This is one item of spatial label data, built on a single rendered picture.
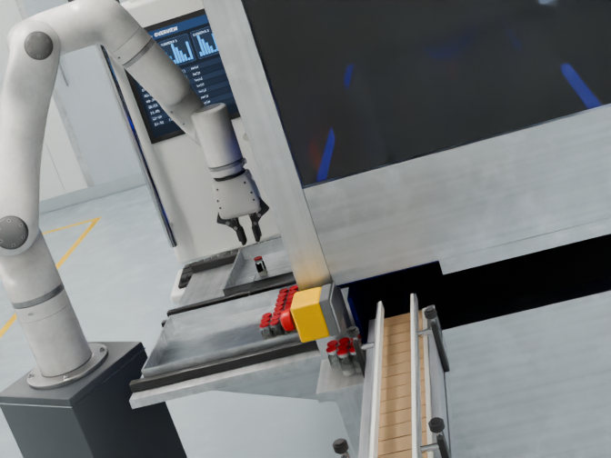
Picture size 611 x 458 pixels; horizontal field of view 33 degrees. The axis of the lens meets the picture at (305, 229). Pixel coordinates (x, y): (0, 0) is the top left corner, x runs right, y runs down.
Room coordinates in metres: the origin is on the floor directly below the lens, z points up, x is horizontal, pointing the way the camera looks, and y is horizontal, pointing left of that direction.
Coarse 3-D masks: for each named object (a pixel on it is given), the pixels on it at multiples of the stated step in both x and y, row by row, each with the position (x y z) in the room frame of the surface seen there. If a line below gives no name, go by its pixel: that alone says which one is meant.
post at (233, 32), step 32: (224, 0) 1.76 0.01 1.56; (224, 32) 1.76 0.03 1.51; (224, 64) 1.76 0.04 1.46; (256, 64) 1.75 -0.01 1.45; (256, 96) 1.76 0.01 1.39; (256, 128) 1.76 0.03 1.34; (256, 160) 1.76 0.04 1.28; (288, 160) 1.75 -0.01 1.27; (288, 192) 1.76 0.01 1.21; (288, 224) 1.76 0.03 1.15; (288, 256) 1.76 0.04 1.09; (320, 256) 1.75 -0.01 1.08; (320, 352) 1.76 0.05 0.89; (352, 416) 1.76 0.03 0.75; (352, 448) 1.77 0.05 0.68
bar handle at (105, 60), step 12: (96, 48) 2.78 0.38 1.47; (108, 60) 2.78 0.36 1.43; (108, 72) 2.78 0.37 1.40; (120, 96) 2.78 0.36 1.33; (120, 108) 2.78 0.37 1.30; (132, 120) 2.79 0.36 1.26; (132, 132) 2.78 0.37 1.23; (132, 144) 2.78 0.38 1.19; (144, 156) 2.78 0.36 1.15; (144, 168) 2.78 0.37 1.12; (156, 192) 2.78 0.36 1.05; (156, 204) 2.78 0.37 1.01; (168, 228) 2.78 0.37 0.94; (168, 240) 2.78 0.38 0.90
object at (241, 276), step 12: (276, 240) 2.44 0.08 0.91; (240, 252) 2.45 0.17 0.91; (252, 252) 2.46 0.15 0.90; (264, 252) 2.45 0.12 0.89; (276, 252) 2.45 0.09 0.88; (240, 264) 2.41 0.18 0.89; (252, 264) 2.41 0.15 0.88; (276, 264) 2.35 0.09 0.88; (288, 264) 2.33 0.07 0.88; (228, 276) 2.28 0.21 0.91; (240, 276) 2.35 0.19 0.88; (252, 276) 2.33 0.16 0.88; (264, 276) 2.30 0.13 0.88; (276, 276) 2.19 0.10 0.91; (288, 276) 2.18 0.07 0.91; (228, 288) 2.21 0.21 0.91; (240, 288) 2.20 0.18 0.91; (252, 288) 2.20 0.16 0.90
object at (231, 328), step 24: (288, 288) 2.10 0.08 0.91; (192, 312) 2.14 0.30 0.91; (216, 312) 2.13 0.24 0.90; (240, 312) 2.12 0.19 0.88; (264, 312) 2.08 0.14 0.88; (168, 336) 2.09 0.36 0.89; (192, 336) 2.07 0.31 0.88; (216, 336) 2.03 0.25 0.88; (240, 336) 1.99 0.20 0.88; (288, 336) 1.84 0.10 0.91; (168, 360) 1.99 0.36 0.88; (192, 360) 1.88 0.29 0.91
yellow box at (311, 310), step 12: (312, 288) 1.74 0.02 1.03; (324, 288) 1.72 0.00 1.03; (300, 300) 1.70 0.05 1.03; (312, 300) 1.68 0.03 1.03; (324, 300) 1.67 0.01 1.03; (300, 312) 1.67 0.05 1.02; (312, 312) 1.67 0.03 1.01; (324, 312) 1.67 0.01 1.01; (300, 324) 1.67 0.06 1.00; (312, 324) 1.67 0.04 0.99; (324, 324) 1.67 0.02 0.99; (336, 324) 1.66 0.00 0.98; (300, 336) 1.68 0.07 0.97; (312, 336) 1.67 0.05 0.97; (324, 336) 1.67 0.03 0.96
